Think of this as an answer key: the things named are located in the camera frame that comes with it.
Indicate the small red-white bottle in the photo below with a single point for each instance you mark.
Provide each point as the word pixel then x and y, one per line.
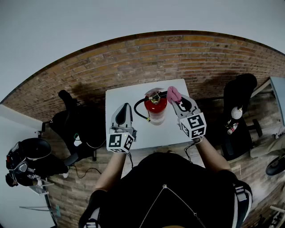
pixel 232 129

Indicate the person's right forearm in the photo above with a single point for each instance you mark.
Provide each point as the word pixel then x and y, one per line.
pixel 211 155

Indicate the small white bag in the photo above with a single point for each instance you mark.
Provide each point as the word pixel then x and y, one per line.
pixel 77 141

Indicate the pink cloth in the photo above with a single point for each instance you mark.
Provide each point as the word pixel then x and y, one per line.
pixel 173 94

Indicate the grey desk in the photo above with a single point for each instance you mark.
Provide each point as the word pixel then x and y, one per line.
pixel 278 95

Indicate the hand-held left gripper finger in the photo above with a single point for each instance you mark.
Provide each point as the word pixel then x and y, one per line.
pixel 131 120
pixel 114 118

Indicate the person's black shirt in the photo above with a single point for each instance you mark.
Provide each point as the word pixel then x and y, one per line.
pixel 169 196

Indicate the black office chair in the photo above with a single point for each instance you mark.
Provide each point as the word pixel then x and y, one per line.
pixel 73 120
pixel 238 93

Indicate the red fire extinguisher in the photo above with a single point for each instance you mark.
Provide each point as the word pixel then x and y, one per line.
pixel 155 109

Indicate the black round-backed chair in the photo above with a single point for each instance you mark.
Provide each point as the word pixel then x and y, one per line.
pixel 36 148

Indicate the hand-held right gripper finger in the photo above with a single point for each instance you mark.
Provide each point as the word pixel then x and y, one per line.
pixel 177 109
pixel 193 107

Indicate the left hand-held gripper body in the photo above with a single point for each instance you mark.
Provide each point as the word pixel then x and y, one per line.
pixel 115 141

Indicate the white round plush ball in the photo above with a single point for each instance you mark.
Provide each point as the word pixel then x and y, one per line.
pixel 236 112

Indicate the person's left forearm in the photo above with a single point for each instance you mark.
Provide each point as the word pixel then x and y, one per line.
pixel 111 169

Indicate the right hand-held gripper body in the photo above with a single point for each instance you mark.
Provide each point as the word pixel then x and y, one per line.
pixel 193 125

